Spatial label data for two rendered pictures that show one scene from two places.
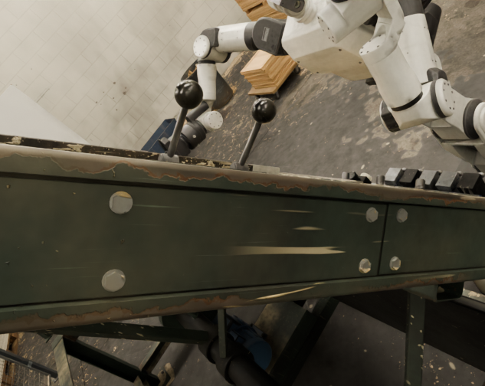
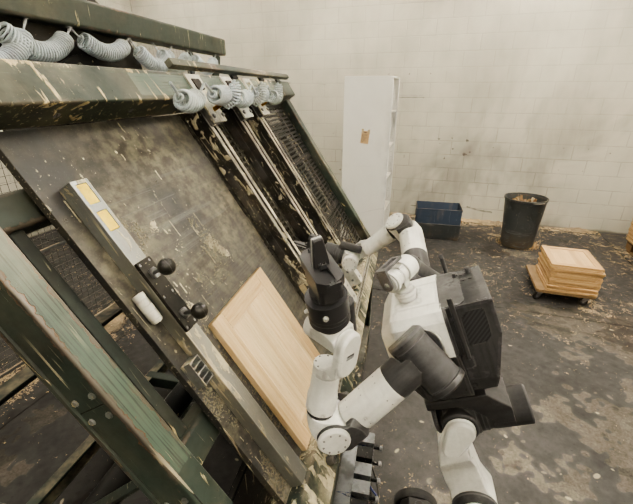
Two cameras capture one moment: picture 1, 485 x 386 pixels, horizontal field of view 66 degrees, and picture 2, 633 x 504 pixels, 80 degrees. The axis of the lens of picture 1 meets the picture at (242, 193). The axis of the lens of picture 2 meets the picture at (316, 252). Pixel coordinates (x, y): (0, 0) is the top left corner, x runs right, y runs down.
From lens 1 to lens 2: 0.72 m
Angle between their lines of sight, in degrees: 25
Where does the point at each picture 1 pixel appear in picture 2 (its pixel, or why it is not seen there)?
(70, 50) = (469, 88)
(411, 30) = (377, 390)
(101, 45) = (494, 107)
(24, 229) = not seen: outside the picture
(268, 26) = not seen: hidden behind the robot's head
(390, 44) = (321, 375)
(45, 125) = (378, 121)
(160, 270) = not seen: outside the picture
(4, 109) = (370, 86)
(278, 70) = (564, 282)
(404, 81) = (313, 400)
